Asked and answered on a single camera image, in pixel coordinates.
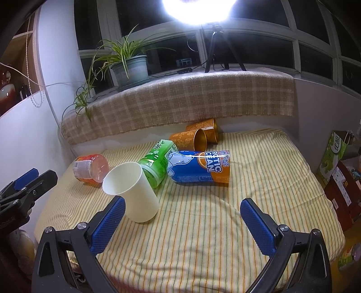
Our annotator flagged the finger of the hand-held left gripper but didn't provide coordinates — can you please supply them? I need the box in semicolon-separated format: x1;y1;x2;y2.
0;168;40;199
8;169;59;210

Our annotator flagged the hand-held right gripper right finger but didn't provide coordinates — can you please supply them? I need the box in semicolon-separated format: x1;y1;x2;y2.
240;198;333;293

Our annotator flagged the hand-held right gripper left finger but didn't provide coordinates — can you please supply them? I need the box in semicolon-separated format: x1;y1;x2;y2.
31;195;126;293

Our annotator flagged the white paper cup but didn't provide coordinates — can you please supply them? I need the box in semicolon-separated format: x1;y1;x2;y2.
102;162;160;224

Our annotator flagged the gold patterned cup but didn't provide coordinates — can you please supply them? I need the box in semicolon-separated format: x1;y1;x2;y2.
185;118;219;144
169;129;208;153

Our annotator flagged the beige round cushion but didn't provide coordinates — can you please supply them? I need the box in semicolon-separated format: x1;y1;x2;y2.
8;228;36;278

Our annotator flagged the pink orange plastic bottle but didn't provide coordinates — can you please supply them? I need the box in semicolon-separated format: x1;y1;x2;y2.
73;154;110;185

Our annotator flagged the yellow striped bed sheet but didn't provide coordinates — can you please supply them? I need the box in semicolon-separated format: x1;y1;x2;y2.
34;128;346;293

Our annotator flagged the green tea bottle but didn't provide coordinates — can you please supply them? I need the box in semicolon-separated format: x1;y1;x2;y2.
137;140;179;190

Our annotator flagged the blue and orange bottle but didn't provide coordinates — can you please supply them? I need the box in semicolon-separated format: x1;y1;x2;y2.
167;150;231;185

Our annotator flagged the colourful snack packet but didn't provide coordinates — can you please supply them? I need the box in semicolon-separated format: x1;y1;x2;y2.
337;244;358;270

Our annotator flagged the red cardboard box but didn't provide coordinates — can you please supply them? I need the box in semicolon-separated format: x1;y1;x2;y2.
324;159;361;231

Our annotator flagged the green printed carton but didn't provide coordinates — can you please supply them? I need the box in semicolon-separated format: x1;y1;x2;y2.
319;130;354;186

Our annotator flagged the wooden shelf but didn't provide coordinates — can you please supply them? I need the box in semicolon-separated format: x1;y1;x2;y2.
0;11;43;116

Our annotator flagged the potted spider plant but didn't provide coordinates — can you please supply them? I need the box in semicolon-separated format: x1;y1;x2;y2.
62;24;177;121

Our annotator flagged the beige plaid blanket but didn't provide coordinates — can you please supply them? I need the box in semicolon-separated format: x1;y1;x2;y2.
60;68;295;145

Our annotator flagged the black tripod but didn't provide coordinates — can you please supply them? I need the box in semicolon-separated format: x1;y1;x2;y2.
204;24;247;74

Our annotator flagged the thin white cable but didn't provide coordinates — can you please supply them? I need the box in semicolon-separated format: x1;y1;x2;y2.
0;62;85;128

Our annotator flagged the white bead cord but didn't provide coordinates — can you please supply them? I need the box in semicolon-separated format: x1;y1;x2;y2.
24;17;43;108

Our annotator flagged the black power strip with cable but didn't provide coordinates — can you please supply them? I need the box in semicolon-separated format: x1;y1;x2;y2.
149;65;206;78

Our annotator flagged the white window frame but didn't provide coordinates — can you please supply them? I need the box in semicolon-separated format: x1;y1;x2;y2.
75;0;361;95

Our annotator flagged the bright ring light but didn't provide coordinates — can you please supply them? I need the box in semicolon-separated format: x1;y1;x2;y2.
161;0;240;29

